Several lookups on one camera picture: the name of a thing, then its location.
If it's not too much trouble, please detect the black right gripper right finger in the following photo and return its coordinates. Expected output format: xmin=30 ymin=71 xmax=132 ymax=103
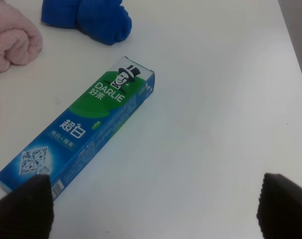
xmin=257 ymin=173 xmax=302 ymax=239

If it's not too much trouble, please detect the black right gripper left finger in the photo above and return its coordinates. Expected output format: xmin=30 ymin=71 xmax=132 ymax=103
xmin=0 ymin=175 xmax=54 ymax=239

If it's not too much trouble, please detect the blue green toothpaste box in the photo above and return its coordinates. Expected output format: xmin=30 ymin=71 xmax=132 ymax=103
xmin=0 ymin=56 xmax=155 ymax=198

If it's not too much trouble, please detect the pink rolled towel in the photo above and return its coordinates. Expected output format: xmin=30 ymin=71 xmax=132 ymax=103
xmin=0 ymin=0 xmax=43 ymax=73

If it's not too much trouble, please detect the blue rolled towel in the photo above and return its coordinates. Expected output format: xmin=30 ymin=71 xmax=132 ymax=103
xmin=41 ymin=0 xmax=132 ymax=45

